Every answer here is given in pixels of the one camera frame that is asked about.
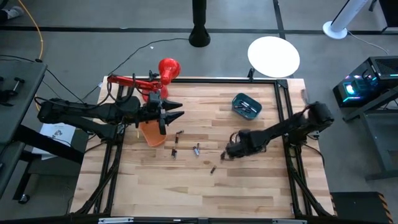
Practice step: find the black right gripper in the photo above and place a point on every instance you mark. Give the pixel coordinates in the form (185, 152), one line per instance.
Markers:
(237, 146)

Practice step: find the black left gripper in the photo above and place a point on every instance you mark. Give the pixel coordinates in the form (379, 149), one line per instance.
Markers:
(152, 115)

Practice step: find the orange plastic bin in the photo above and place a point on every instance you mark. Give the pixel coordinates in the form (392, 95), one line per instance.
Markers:
(154, 135)

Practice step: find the slim black and silver battery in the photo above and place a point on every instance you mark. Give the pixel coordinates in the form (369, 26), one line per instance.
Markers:
(196, 150)

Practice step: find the teal plastic bin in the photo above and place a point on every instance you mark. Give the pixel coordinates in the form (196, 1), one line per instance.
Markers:
(245, 116)

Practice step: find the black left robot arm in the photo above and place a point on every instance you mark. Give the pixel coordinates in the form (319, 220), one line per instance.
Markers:
(77, 115)

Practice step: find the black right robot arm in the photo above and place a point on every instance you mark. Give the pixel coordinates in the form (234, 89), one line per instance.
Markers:
(289, 124)

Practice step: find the black table clamp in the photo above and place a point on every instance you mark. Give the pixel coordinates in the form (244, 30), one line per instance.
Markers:
(153, 75)
(250, 74)

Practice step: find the red desk lamp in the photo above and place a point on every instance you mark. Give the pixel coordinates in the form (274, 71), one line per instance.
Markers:
(168, 70)

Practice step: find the black pole stand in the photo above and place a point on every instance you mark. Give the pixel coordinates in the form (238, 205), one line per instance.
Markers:
(199, 34)

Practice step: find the white round disc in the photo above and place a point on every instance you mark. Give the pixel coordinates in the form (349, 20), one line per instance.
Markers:
(273, 57)

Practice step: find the white paper sheet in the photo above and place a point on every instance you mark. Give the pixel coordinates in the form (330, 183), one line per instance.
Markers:
(59, 132)

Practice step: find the black box with hazard stripes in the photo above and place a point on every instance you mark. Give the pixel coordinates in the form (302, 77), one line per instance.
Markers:
(357, 208)

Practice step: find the grey side table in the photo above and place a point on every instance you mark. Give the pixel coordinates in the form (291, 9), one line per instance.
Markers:
(15, 102)

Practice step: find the dark metal computer stand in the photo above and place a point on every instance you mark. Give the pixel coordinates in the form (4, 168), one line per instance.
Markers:
(382, 140)

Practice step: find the black computer with coloured lights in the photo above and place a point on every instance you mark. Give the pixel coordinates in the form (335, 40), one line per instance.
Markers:
(370, 81)

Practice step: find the white tower fan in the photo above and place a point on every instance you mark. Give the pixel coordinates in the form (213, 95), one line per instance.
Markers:
(343, 18)

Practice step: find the person's shoe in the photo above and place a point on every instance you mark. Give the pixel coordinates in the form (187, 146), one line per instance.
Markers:
(12, 13)

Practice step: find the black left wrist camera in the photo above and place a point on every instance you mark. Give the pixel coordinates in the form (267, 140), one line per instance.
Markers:
(154, 101)

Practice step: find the black aluminium rig frame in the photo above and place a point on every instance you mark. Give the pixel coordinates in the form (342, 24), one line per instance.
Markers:
(281, 93)

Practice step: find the silver metal bracket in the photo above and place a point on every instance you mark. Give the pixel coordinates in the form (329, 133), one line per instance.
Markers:
(289, 221)
(115, 220)

